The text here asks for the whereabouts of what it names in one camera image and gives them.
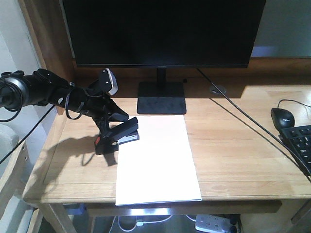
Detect black computer mouse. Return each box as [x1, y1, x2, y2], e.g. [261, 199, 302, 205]
[270, 108, 295, 131]

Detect white floor cable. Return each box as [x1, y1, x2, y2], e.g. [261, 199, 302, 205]
[117, 215, 197, 232]

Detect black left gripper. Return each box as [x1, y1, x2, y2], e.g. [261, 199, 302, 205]
[64, 82, 128, 166]

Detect black orange stapler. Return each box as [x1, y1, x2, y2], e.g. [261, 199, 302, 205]
[110, 117, 138, 142]

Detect white paper sheets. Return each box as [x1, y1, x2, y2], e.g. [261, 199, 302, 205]
[115, 115, 202, 205]

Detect white power strip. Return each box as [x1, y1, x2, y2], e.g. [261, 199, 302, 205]
[195, 215, 238, 233]

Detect wooden desk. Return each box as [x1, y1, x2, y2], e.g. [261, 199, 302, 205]
[18, 0, 311, 233]

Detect black monitor cable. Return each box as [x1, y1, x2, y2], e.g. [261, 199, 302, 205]
[196, 67, 311, 182]

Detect wooden chair grey cushion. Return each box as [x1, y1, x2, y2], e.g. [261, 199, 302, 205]
[0, 124, 36, 233]

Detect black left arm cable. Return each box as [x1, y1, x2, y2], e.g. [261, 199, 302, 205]
[0, 80, 56, 166]

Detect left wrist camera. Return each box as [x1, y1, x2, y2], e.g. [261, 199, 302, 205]
[98, 68, 118, 96]

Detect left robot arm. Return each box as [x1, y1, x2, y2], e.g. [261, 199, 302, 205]
[0, 68, 131, 155]

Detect black monitor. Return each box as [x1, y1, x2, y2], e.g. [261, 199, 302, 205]
[62, 0, 265, 115]

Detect black keyboard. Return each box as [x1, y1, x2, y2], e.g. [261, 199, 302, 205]
[280, 125, 311, 176]

